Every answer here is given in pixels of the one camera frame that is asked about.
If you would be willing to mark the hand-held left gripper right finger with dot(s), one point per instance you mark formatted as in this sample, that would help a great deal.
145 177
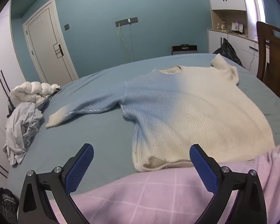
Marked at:
205 168

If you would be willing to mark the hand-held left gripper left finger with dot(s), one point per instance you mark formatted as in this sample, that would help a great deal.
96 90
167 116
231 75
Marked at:
80 168

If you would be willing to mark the blue and white knit sweater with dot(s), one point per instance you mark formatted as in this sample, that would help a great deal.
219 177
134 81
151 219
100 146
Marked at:
189 112

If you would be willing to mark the bed with blue sheet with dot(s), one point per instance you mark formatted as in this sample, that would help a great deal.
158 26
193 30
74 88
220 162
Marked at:
95 133

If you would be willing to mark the pink checked blanket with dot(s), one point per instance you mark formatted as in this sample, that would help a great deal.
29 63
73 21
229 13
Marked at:
142 198

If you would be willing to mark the grey crumpled cloth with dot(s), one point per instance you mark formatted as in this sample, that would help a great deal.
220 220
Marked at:
21 126

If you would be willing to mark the dark plaid cloth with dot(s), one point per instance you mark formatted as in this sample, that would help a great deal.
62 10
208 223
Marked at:
2 203

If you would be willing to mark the white down jacket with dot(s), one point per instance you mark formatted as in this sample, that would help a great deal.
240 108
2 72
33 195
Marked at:
28 91

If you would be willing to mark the black plastic bag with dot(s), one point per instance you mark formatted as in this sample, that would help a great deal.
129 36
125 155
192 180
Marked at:
227 50

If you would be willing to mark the grey and black box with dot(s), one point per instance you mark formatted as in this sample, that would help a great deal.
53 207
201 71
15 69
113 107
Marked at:
184 49

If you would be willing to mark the white wardrobe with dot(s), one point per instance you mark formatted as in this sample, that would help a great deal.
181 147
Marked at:
0 74

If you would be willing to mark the brown wooden chair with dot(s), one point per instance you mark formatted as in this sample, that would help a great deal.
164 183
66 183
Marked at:
262 58

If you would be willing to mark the white low cabinet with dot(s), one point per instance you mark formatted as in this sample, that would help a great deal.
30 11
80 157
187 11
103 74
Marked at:
247 51

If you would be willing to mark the white door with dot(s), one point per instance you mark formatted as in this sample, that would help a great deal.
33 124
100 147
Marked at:
49 46

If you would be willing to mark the white and purple box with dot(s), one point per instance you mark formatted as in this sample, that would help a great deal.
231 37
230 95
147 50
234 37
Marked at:
238 26

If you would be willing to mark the dark wall switch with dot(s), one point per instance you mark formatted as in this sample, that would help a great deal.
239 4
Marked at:
66 27

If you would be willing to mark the grey wall outlet strip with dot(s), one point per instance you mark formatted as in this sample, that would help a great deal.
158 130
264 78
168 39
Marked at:
123 22

